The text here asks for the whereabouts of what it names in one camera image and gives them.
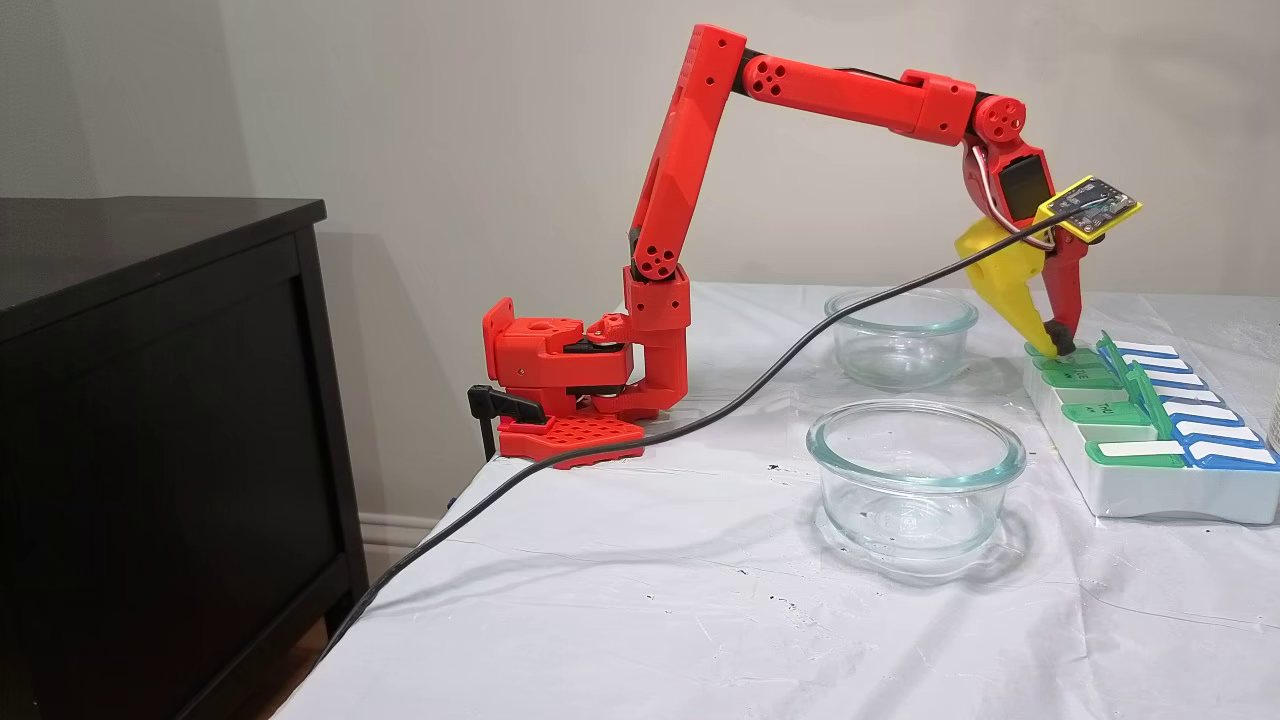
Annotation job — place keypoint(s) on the weekly pill organizer box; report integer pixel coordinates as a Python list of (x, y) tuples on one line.
[(1150, 490)]

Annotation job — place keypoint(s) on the glass bowl with teal rim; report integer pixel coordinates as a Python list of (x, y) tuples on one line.
[(900, 360), (850, 520)]

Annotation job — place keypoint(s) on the white tablecloth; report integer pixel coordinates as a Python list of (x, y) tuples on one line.
[(650, 620)]

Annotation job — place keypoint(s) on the black table clamp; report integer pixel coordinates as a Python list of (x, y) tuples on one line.
[(500, 402)]

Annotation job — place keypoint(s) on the black wooden cabinet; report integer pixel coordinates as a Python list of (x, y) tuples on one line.
[(150, 450)]

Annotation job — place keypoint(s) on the black camera board yellow holder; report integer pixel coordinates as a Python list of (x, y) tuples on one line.
[(1090, 205)]

